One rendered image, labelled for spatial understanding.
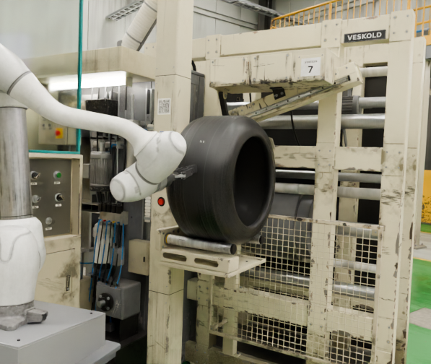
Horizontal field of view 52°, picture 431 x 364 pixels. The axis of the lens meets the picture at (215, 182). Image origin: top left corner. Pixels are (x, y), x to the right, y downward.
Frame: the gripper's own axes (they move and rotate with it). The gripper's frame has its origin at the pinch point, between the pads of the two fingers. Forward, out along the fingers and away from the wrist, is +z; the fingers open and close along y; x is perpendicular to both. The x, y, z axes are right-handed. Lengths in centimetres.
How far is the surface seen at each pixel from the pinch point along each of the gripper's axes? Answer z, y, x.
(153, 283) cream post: 15, 35, 60
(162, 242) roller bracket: 8.4, 23.4, 35.4
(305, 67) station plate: 56, -26, -39
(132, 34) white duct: 62, 78, -65
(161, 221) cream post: 19.4, 31.8, 29.5
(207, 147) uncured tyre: 7.9, -3.2, -7.8
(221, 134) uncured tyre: 13.1, -6.7, -12.5
